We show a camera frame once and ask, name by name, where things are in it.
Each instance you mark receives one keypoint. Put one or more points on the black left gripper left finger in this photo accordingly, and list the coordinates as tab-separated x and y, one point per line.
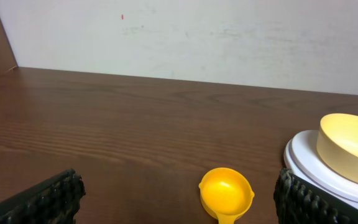
55	200

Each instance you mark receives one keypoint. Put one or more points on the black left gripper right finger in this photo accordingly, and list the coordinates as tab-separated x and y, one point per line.
300	202

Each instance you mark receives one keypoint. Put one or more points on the yellow plastic measuring scoop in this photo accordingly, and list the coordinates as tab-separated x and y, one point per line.
225	194

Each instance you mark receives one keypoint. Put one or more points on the white digital kitchen scale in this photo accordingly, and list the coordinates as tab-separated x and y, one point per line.
301	157

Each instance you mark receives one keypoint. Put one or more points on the pale yellow bowl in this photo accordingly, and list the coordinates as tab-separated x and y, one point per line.
337	144

